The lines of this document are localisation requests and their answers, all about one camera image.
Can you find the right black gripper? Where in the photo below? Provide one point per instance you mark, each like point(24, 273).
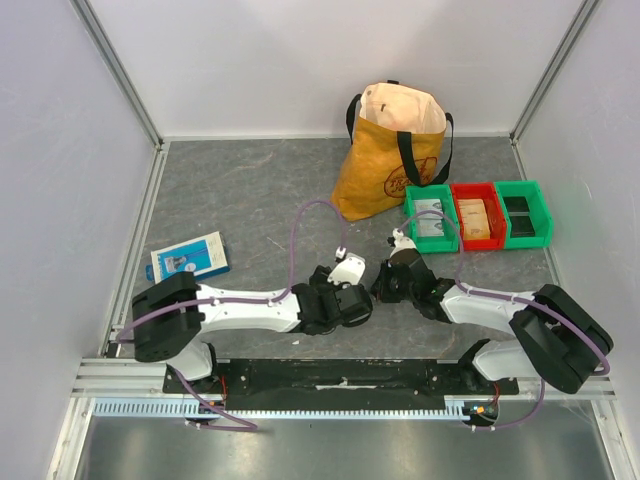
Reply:
point(396, 279)

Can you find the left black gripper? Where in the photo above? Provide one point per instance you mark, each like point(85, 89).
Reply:
point(320, 282)

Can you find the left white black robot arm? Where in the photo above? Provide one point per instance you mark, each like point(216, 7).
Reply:
point(170, 318)

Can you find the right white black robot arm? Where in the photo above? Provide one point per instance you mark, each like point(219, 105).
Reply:
point(554, 338)

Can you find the silver cards stack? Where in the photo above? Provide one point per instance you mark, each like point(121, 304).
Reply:
point(429, 225)

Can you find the gold cards stack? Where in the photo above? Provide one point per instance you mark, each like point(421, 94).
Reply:
point(474, 219)

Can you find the blue white card box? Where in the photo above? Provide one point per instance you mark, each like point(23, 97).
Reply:
point(204, 256)

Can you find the black cards stack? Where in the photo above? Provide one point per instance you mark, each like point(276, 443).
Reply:
point(518, 213)

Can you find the left green plastic bin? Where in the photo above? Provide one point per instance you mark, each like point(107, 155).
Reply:
point(449, 242)

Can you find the green plastic bin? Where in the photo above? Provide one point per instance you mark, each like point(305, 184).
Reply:
point(449, 242)
point(539, 213)

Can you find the red plastic bin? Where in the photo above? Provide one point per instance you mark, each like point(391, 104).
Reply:
point(486, 192)

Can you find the right green plastic bin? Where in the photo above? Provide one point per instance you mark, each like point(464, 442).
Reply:
point(539, 213)

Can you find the yellow tote bag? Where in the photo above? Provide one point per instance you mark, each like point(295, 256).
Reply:
point(396, 134)

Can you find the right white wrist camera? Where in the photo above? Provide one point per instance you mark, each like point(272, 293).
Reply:
point(399, 242)

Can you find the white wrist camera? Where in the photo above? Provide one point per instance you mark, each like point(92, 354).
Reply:
point(350, 270)
point(399, 242)

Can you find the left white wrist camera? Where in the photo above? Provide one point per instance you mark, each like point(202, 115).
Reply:
point(350, 270)

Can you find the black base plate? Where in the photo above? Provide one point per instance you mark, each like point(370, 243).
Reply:
point(238, 378)

